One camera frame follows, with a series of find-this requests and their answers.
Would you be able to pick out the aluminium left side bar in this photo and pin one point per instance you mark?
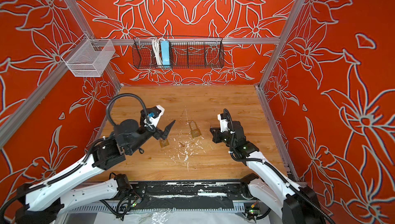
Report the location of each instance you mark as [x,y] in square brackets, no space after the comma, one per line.
[10,127]

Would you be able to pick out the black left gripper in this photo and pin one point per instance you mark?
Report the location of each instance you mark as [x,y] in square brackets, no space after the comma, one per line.
[159,133]

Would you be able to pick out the large brass padlock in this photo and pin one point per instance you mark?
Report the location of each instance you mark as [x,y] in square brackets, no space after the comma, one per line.
[194,129]

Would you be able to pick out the aluminium frame post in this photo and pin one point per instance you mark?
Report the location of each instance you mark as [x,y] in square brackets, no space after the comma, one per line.
[80,18]
[295,11]

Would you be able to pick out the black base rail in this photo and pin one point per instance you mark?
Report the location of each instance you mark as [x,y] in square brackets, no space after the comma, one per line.
[189,195]

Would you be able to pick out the small brass padlock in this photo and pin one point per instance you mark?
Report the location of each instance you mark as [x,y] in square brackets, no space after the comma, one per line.
[164,143]

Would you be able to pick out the black wire basket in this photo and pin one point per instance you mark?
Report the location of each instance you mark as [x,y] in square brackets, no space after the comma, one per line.
[183,55]

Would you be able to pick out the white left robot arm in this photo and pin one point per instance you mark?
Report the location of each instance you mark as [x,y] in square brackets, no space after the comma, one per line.
[44,202]

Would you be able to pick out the white mesh basket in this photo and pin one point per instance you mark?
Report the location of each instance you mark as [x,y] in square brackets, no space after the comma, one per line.
[89,58]

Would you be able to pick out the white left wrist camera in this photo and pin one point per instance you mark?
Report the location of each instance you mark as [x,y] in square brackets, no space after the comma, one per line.
[153,116]

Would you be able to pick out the light blue box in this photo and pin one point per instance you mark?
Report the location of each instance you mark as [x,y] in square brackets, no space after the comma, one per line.
[165,53]

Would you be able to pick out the aluminium frame post left rear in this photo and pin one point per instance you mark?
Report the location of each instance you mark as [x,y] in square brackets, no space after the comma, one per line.
[80,18]

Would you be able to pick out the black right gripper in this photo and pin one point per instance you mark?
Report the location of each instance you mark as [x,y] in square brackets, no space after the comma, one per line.
[216,135]

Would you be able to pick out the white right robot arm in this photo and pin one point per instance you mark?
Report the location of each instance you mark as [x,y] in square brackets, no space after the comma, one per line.
[289,201]

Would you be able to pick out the aluminium horizontal rear bar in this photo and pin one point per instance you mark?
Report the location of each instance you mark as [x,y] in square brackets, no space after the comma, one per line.
[226,41]

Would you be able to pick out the aluminium frame post right rear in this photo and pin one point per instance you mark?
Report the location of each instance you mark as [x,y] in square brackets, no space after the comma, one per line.
[295,11]

